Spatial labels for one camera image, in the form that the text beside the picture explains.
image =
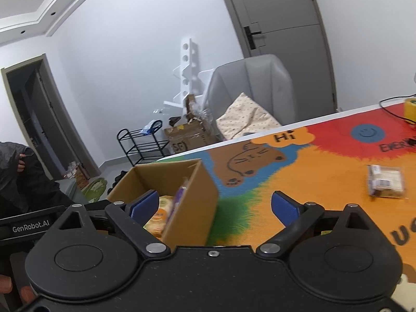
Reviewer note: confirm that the yellow tape roll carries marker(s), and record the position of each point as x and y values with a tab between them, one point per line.
411	109

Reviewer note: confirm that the pile of small boxes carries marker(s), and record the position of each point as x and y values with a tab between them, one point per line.
77	173

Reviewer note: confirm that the white perforated rack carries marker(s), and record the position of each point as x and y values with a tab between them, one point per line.
187	71

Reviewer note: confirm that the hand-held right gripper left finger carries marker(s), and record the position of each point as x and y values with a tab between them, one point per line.
144	207

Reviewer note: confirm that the colourful printed table mat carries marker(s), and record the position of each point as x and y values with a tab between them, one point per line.
325	175

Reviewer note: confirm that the person's left hand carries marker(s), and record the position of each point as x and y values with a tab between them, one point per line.
6	284

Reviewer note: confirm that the dark interior door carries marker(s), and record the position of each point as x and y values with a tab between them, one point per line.
48	120

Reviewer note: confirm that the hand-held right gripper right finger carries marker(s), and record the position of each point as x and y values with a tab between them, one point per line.
286	208

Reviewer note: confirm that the brown cardboard box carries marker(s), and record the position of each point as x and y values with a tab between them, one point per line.
191	208

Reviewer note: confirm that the grey chair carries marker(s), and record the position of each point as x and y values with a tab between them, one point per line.
260	81

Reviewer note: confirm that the green floor mat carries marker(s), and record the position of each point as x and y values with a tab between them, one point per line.
94	190

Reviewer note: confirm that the grey door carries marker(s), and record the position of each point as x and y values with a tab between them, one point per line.
282	3

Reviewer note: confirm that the dotted beige cushion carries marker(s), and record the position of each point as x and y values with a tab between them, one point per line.
243	117

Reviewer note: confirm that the clear bread packet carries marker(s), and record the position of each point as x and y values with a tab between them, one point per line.
386	180

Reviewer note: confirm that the open box of clutter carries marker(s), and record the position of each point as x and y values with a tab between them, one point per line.
191	133

